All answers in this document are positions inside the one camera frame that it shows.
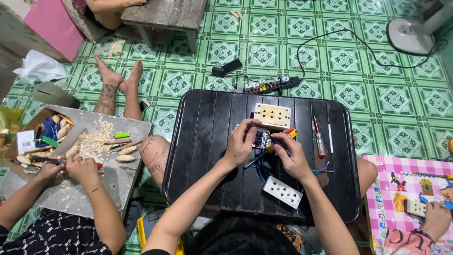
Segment person's left hand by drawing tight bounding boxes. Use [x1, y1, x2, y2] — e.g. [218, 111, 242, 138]
[222, 119, 263, 170]

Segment person's right hand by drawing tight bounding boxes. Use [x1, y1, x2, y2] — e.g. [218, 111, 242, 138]
[270, 132, 314, 182]

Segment white socket module with wires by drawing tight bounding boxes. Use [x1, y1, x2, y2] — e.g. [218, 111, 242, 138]
[252, 125, 274, 149]

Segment black slatted tray table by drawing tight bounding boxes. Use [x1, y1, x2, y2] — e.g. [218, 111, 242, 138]
[162, 89, 362, 224]

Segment beige socket plate on wooden box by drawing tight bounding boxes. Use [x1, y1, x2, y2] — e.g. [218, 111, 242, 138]
[253, 103, 292, 132]

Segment black power strip with plugs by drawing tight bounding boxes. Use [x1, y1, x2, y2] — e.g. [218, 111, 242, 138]
[243, 76, 301, 95]

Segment person's right leg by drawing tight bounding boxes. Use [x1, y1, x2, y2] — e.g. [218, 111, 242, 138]
[352, 135, 378, 199]

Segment person's patterned shorts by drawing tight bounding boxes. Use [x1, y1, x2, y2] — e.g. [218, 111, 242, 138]
[275, 223, 323, 255]

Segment black power adapter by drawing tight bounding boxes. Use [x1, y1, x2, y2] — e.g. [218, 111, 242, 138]
[212, 58, 243, 78]

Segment person's tattooed left leg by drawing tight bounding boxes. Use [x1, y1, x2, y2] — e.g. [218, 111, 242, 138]
[139, 135, 172, 192]

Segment person's black shirt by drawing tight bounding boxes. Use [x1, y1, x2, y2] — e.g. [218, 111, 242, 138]
[141, 212, 301, 255]

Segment pink checkered cartoon table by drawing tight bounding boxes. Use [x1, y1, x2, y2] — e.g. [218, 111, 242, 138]
[363, 154, 453, 255]

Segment yellow black tool case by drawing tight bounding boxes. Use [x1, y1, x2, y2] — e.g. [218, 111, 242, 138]
[137, 208, 185, 255]

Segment small white socket plate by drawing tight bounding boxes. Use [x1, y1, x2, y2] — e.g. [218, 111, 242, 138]
[404, 199, 427, 218]

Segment grey work board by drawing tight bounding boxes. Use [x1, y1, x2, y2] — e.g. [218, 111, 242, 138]
[0, 104, 153, 220]

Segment pile of wood shavings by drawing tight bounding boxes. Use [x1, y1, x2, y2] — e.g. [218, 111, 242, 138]
[75, 119, 115, 157]

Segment grey wooden stool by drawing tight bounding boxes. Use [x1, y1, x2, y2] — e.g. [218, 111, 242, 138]
[120, 0, 208, 54]

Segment grey flat metal bar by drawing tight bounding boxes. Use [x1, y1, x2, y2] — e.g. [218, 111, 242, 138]
[49, 124, 88, 159]

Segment white fan base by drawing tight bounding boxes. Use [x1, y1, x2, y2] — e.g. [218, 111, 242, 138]
[386, 0, 453, 56]

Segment striped cushion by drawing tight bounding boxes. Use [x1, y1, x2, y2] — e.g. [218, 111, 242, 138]
[61, 0, 110, 44]

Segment cardboard box with wood pieces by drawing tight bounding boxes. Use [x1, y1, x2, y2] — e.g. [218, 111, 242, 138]
[4, 108, 76, 176]

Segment white plastic bag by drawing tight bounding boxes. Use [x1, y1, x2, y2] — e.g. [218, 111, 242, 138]
[13, 49, 68, 85]

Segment pink foam board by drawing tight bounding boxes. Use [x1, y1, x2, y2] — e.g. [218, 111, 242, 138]
[23, 0, 85, 63]

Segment yellow plastic bag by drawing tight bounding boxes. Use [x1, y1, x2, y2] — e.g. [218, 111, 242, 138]
[0, 106, 25, 149]

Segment blue wires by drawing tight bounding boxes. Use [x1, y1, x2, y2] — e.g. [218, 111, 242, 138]
[248, 142, 330, 215]

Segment red clear handled screwdriver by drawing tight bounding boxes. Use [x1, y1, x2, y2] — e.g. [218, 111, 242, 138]
[313, 115, 326, 159]

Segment black power cable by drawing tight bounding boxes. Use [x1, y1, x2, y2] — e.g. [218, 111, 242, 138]
[296, 28, 439, 80]

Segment dark bead bracelet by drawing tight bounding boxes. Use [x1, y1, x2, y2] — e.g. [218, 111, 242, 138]
[413, 228, 436, 245]

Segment red handled carving knife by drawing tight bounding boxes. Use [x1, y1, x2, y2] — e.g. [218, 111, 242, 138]
[31, 156, 104, 170]

